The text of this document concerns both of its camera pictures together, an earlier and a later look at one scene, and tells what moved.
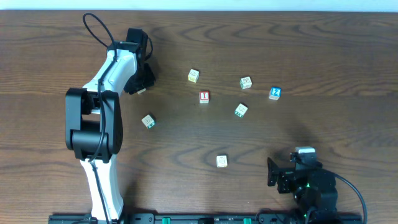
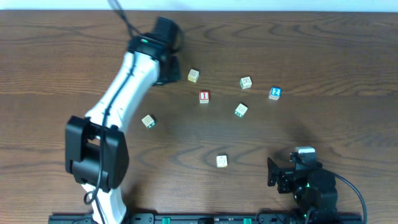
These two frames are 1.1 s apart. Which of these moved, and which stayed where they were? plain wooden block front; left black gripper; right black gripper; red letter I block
Moved: left black gripper
Stayed: plain wooden block front; right black gripper; red letter I block
